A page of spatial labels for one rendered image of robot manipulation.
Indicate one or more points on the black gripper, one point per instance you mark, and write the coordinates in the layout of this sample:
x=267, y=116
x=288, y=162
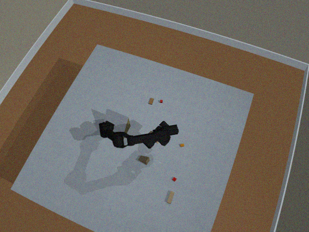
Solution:
x=150, y=144

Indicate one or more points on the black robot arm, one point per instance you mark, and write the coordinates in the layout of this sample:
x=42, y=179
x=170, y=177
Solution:
x=161, y=135

